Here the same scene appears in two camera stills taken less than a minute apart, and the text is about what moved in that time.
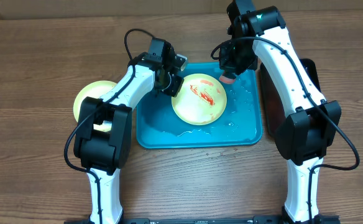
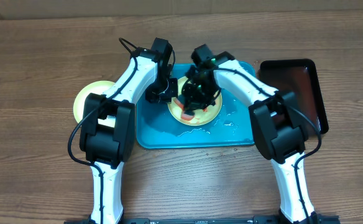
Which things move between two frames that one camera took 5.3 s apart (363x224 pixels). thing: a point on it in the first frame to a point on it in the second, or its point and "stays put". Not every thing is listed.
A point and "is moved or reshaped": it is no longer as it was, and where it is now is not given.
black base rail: [229, 219] stays put
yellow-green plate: [95, 89] stays put
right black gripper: [231, 66] to [192, 101]
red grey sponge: [226, 80] is moved or reshaped
